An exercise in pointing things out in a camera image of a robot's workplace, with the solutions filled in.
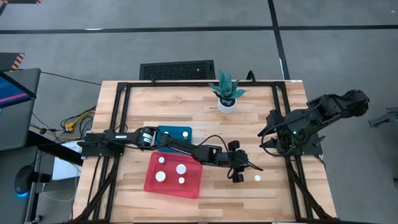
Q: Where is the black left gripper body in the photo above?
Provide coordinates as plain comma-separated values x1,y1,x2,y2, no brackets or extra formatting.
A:
228,149,250,175

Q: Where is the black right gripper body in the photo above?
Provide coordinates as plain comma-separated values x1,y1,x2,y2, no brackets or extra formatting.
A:
275,114,295,141

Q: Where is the pink translucent plastic bin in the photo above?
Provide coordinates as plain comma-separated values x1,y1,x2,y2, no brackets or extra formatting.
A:
143,151,204,200

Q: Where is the blue plastic bin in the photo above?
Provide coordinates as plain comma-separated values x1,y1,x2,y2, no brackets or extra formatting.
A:
153,125,193,154

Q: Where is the white plant pot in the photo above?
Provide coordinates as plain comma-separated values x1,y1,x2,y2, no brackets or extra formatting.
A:
217,98,237,114

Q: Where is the green striped leafy plant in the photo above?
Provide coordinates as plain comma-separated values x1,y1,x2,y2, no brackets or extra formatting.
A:
208,69,249,101

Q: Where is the black floor vent grate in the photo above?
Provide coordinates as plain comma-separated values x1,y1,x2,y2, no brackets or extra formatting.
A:
139,59,216,82

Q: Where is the grey tripod stand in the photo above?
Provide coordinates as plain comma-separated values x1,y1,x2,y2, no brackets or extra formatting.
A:
368,107,398,128

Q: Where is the white box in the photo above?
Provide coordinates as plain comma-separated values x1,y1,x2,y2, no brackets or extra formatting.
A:
52,140,83,181

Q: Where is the black computer mouse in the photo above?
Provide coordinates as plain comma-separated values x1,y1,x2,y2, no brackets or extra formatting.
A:
14,164,35,195

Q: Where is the monitor with blue screen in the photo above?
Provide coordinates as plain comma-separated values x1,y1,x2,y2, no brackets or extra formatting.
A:
0,67,42,152

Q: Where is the grey side desk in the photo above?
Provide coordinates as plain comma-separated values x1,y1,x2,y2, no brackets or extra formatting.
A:
0,144,41,224

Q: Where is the hazard striped black panel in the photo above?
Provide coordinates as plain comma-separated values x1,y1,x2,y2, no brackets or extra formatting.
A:
0,52,25,72

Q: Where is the hazard striped black strip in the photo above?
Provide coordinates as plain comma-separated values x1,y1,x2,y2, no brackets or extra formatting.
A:
0,0,44,5

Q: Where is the black aluminium table frame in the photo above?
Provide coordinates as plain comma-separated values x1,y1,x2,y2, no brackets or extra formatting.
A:
70,80,338,224

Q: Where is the yellow cable bundle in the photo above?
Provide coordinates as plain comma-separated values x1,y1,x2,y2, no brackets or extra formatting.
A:
60,105,97,141

